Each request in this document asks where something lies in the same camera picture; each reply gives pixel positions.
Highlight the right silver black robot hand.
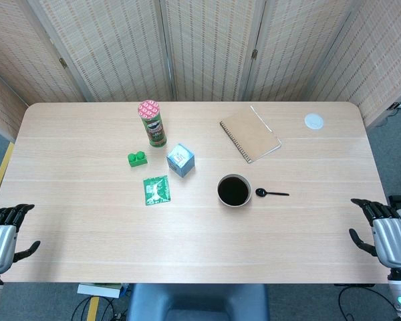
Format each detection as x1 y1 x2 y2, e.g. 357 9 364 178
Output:
349 198 401 270

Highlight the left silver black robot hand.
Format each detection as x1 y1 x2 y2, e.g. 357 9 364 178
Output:
0 203 41 275

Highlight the black plastic spoon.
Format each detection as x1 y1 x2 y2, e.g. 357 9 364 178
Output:
255 188 290 198

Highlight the cup of black coffee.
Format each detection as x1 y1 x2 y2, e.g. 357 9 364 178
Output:
216 173 253 209

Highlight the white flat box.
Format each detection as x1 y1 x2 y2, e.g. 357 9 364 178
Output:
77 283 130 298

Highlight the white round table grommet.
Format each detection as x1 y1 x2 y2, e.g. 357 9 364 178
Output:
303 113 325 130

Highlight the green building block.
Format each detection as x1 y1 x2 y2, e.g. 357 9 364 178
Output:
126 150 148 169

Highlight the green foil sachet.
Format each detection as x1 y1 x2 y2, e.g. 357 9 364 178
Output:
142 175 172 207

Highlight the brown spiral notebook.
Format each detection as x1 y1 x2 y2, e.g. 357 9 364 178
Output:
219 105 283 165

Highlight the green Pringles can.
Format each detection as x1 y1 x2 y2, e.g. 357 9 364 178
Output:
136 99 168 148

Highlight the blue cardboard box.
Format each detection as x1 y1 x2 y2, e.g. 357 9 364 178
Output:
166 143 196 179

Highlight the dark blue chair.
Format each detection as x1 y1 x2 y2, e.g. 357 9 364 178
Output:
126 283 270 321

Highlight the woven folding screen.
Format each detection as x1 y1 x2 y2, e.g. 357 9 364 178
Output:
0 0 401 141

